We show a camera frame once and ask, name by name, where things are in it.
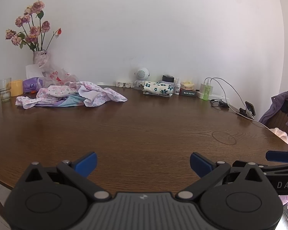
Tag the small white fan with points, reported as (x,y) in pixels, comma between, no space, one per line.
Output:
(141,73)

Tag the green liquid bottle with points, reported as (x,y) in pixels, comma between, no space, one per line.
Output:
(207,92)

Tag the white paper sheet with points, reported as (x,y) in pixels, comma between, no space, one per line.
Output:
(33,71)

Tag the black phone clip holder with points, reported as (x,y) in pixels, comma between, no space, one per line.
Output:
(242,112)

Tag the small black box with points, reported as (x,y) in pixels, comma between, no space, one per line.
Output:
(168,78)

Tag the white power adapter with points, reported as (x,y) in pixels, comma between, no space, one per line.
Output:
(202,87)

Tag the white plastic clip row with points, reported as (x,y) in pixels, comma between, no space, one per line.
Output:
(124,84)

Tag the purple tissue pack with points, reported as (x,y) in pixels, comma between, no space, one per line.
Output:
(30,85)

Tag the pink blue purple garment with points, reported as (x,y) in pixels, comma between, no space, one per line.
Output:
(73,100)

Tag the wooden chair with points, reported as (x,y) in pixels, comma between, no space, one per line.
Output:
(277,121)

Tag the pink white fluffy cloth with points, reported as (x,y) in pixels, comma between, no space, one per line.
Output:
(280,134)

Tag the black smartphone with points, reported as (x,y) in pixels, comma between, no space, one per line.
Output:
(250,107)

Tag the clear drinking glass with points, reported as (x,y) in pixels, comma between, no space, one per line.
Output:
(4,91)

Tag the yellow cup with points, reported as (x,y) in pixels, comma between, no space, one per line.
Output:
(16,88)

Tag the dried rose bouquet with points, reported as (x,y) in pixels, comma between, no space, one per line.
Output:
(34,31)

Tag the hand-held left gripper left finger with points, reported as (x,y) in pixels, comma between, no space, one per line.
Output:
(87,164)

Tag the small white spray bottle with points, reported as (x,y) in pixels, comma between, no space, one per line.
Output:
(177,88)

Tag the clear red-printed plastic bag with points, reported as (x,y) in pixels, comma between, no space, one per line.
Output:
(60,75)

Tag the white power strip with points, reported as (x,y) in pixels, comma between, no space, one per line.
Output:
(216,97)

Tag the purple puffer jacket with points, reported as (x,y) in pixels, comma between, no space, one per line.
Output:
(278,101)

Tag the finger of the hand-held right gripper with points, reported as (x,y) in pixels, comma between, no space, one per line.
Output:
(278,167)
(278,156)

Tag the black earphones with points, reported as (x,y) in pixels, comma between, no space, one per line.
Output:
(222,103)

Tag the pink floral dress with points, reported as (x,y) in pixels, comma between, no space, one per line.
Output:
(93,93)

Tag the black box with white print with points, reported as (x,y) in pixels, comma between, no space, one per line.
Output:
(188,93)

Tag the folded cream teal-flower cloth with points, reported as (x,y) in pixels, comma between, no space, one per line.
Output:
(158,88)

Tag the mottled pink vase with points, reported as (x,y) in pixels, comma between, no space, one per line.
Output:
(39,57)

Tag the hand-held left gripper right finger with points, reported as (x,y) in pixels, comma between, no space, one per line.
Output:
(200,164)

